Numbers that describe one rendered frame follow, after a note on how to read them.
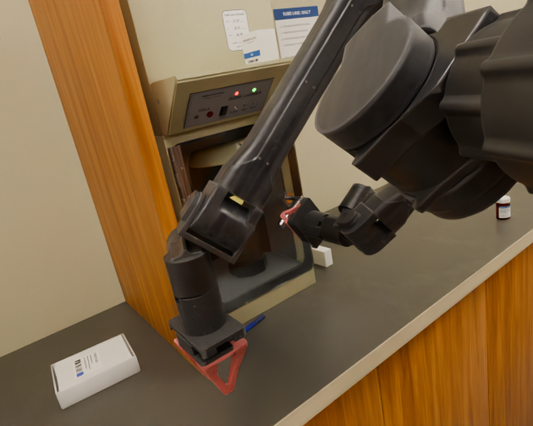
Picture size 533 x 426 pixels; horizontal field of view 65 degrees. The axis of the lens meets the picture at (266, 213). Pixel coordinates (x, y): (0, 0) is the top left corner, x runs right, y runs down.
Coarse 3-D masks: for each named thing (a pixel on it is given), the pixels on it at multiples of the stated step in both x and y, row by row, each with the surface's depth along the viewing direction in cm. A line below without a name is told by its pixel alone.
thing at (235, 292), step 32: (192, 160) 85; (224, 160) 89; (288, 160) 99; (192, 192) 86; (288, 192) 100; (256, 224) 96; (256, 256) 98; (288, 256) 103; (224, 288) 94; (256, 288) 99
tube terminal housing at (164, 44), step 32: (128, 0) 74; (160, 0) 77; (192, 0) 81; (224, 0) 85; (256, 0) 89; (128, 32) 78; (160, 32) 78; (192, 32) 82; (224, 32) 86; (160, 64) 79; (192, 64) 83; (224, 64) 87; (160, 128) 81; (224, 128) 89; (288, 288) 107
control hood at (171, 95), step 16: (256, 64) 78; (272, 64) 81; (288, 64) 83; (160, 80) 75; (176, 80) 70; (192, 80) 71; (208, 80) 74; (224, 80) 76; (240, 80) 79; (256, 80) 81; (160, 96) 76; (176, 96) 72; (160, 112) 79; (176, 112) 76; (256, 112) 90; (176, 128) 79; (192, 128) 82
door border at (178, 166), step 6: (174, 150) 82; (180, 150) 83; (174, 156) 82; (180, 156) 83; (174, 162) 82; (180, 162) 83; (174, 168) 82; (180, 168) 83; (180, 174) 83; (186, 174) 84; (180, 180) 84; (186, 180) 84; (180, 186) 84; (186, 186) 85; (180, 192) 84; (186, 192) 85; (186, 198) 85
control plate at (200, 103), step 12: (240, 84) 79; (252, 84) 81; (264, 84) 83; (192, 96) 74; (204, 96) 76; (216, 96) 78; (228, 96) 80; (240, 96) 82; (252, 96) 85; (264, 96) 87; (192, 108) 77; (204, 108) 79; (216, 108) 81; (228, 108) 83; (240, 108) 85; (252, 108) 88; (192, 120) 80; (204, 120) 82; (216, 120) 84
